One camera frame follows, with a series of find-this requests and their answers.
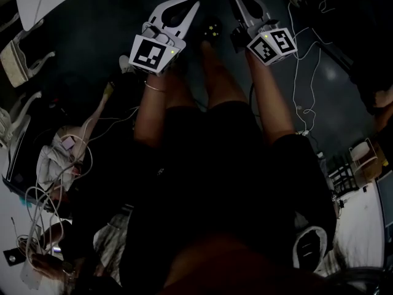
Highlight grey flat screen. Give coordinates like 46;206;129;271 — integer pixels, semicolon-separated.
376;170;393;227

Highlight black wire rack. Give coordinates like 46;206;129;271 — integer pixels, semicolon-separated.
327;157;360;193

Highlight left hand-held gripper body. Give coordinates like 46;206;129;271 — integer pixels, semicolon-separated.
128;22;187;77

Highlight person's chest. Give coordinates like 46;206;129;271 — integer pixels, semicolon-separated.
167;235;277;288

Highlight white power adapter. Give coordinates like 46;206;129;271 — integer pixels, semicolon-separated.
20;256;42;290

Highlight thin gold bracelet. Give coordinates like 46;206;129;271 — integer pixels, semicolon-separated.
144;81;166;93

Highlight white wire rack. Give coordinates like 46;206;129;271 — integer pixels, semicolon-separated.
348;138;381;183

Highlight person's right forearm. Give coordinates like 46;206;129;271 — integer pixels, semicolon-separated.
244;49;295;147

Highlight white ornate cushioned stool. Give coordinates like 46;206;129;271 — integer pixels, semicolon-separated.
0;18;56;88

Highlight person's right leg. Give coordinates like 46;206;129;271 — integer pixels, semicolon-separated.
201;40;249;110

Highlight person's black clothing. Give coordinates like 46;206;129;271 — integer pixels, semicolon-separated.
76;100;337;295

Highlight person's right black shoe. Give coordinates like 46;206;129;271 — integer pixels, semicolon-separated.
199;16;224;42

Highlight person's left forearm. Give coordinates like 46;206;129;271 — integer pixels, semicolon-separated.
133;72;173;149

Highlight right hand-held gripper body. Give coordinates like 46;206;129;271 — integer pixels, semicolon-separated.
230;18;298;66

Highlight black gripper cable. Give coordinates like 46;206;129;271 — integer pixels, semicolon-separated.
248;83;262;116

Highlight loose white floor cables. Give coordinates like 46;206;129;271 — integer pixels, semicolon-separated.
251;0;335;136

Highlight white bedsheet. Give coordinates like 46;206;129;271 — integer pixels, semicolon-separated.
333;186;386;275

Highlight white cable bundle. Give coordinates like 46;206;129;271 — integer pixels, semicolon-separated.
12;106;141;259

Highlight pink phone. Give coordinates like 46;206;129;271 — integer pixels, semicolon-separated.
60;135;76;150

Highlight person's leg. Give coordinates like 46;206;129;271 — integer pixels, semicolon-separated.
201;40;249;110
165;69;197;109

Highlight person's left leg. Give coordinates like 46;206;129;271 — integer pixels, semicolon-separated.
165;69;197;109

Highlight black lounge sofa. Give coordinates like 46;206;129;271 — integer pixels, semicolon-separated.
1;115;77;214

